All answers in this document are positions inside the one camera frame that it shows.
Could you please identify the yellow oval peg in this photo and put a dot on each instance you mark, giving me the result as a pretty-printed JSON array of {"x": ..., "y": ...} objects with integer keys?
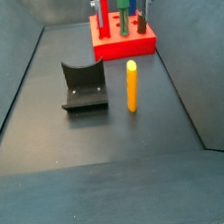
[{"x": 131, "y": 76}]

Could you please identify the red peg board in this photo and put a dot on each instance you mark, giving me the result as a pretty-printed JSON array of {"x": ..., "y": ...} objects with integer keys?
[{"x": 116, "y": 46}]

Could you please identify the dark blue block peg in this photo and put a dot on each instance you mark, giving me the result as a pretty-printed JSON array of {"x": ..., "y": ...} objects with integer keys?
[{"x": 132, "y": 8}]

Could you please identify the green hexagonal peg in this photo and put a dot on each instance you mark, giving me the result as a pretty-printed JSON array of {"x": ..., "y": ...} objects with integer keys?
[{"x": 123, "y": 7}]

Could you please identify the brown cylindrical peg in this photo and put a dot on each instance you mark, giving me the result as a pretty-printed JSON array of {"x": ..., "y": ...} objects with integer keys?
[{"x": 141, "y": 25}]

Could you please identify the red rectangular peg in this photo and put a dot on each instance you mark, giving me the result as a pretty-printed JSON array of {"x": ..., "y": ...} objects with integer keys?
[{"x": 103, "y": 20}]

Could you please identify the black curved holder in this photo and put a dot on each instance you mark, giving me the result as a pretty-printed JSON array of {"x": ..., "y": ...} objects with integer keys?
[{"x": 86, "y": 86}]

